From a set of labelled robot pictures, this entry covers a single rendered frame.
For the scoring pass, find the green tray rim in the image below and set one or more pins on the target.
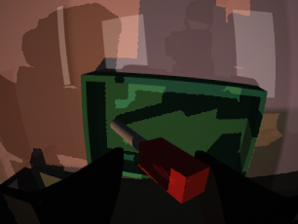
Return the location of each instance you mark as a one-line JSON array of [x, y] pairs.
[[88, 93]]

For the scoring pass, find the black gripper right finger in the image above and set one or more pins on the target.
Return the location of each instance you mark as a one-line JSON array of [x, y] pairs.
[[231, 198]]

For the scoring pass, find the red-headed metal pin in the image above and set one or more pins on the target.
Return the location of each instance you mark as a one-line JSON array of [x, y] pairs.
[[181, 174]]

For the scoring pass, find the green tray floor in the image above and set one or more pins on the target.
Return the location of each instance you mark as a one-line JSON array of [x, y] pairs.
[[193, 120]]

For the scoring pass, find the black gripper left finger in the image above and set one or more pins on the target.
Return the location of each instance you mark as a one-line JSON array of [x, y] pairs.
[[87, 196]]

